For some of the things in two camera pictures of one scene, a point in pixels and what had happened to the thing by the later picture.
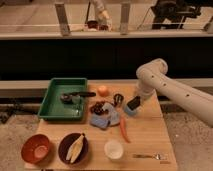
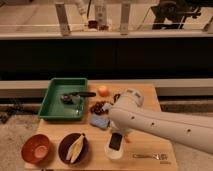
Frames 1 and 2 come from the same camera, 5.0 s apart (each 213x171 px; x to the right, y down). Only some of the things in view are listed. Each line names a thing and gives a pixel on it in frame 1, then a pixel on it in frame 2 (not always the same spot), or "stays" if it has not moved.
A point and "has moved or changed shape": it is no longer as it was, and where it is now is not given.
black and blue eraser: [132, 105] has moved or changed shape
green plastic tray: [53, 109] stays
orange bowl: [35, 148] stays
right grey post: [125, 8] stays
